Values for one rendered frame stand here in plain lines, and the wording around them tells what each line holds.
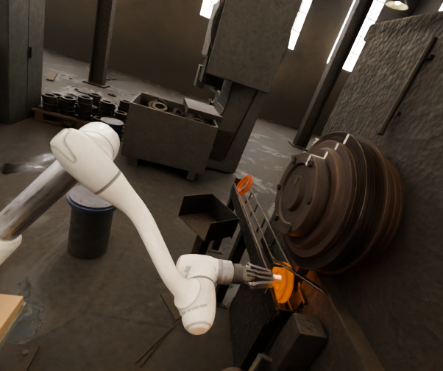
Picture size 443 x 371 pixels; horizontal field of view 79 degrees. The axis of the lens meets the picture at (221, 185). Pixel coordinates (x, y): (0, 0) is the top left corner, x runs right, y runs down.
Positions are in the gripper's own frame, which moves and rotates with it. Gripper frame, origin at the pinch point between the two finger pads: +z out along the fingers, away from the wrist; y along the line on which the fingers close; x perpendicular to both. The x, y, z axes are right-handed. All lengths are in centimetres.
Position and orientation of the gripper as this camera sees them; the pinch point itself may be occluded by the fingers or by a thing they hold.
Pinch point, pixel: (280, 280)
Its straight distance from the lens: 116.1
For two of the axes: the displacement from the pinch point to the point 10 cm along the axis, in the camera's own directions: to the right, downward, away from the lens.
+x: 2.2, -8.9, -4.1
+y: 0.6, 4.3, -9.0
